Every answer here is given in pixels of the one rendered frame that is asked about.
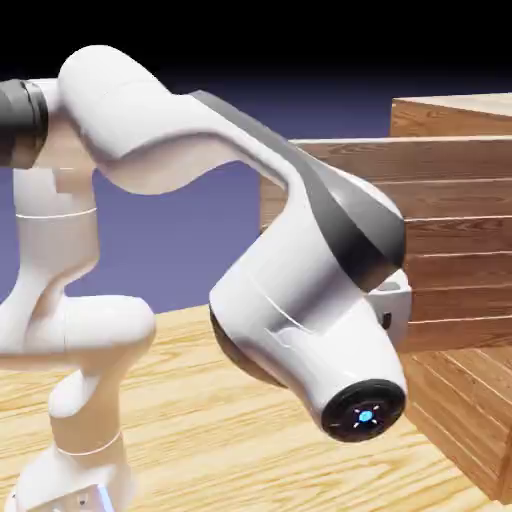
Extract slatted wooden cabinet door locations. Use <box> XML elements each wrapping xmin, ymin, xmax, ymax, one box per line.
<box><xmin>258</xmin><ymin>135</ymin><xmax>512</xmax><ymax>355</ymax></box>
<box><xmin>398</xmin><ymin>346</ymin><xmax>512</xmax><ymax>506</ymax></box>

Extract light wood cabinet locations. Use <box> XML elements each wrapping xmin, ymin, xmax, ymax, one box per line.
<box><xmin>258</xmin><ymin>92</ymin><xmax>512</xmax><ymax>506</ymax></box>

